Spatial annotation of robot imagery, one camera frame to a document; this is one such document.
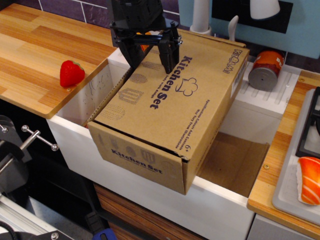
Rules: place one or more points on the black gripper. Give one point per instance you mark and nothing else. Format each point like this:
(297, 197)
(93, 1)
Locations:
(142, 22)

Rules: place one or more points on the brown cardboard kitchen set box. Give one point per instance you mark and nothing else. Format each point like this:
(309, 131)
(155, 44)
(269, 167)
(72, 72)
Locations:
(161, 125)

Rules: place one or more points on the orange toy pumpkin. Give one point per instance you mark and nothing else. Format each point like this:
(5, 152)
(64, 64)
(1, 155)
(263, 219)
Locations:
(144, 47)

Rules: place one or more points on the grey toy faucet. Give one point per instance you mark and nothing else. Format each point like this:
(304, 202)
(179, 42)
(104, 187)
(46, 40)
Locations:
(201, 20)

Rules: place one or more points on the red toy strawberry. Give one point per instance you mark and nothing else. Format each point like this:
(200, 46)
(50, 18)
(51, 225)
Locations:
(71, 73)

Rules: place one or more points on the orange toy can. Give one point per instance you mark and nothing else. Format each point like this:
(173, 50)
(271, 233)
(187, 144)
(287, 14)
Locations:
(266, 69)

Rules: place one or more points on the white lamp shade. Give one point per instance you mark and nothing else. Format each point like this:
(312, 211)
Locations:
(263, 9)

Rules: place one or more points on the white toy sink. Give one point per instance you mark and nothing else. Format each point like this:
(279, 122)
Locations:
(215, 206)

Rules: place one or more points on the black metal clamp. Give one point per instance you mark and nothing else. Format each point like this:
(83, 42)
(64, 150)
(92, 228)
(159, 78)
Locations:
(14, 154)

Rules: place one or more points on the black stove grate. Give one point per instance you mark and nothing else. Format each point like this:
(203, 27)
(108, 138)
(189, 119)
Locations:
(309, 143)

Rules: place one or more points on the salmon sushi toy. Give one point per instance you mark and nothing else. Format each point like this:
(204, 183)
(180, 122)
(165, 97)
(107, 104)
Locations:
(308, 180)

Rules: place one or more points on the grey stove tray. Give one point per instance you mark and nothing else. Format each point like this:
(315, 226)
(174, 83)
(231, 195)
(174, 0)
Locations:
(285, 197)

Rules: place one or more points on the blue handle tool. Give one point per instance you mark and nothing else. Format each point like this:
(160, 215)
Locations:
(106, 234)

